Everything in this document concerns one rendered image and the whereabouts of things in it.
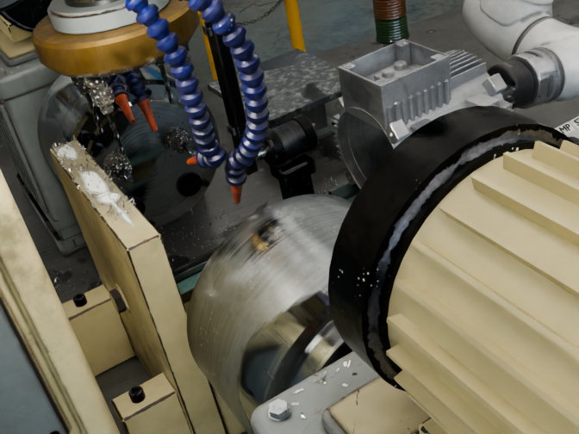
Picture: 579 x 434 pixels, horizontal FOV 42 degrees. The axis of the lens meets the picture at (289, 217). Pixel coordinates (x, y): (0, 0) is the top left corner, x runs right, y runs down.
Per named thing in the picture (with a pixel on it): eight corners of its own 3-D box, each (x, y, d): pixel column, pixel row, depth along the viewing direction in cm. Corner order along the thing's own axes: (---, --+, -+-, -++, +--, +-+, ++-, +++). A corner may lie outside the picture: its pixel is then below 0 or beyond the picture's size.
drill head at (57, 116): (115, 284, 111) (59, 138, 97) (43, 180, 142) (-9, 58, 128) (259, 214, 120) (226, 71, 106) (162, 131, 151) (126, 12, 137)
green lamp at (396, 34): (389, 46, 138) (387, 22, 135) (370, 39, 142) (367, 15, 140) (414, 35, 140) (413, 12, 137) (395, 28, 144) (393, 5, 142)
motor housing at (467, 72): (414, 237, 107) (404, 120, 97) (339, 187, 122) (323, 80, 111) (516, 182, 114) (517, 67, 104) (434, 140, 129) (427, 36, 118)
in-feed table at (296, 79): (276, 173, 152) (265, 122, 146) (218, 130, 173) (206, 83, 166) (371, 129, 160) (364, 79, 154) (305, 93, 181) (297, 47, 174)
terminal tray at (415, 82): (387, 134, 102) (382, 87, 98) (342, 111, 110) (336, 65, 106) (453, 102, 106) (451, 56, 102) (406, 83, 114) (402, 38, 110)
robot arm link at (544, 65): (568, 54, 116) (540, 63, 113) (560, 109, 120) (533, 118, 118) (524, 40, 123) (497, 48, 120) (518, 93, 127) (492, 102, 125)
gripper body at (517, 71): (499, 53, 121) (455, 65, 117) (539, 67, 114) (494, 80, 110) (494, 97, 124) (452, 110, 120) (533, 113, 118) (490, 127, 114)
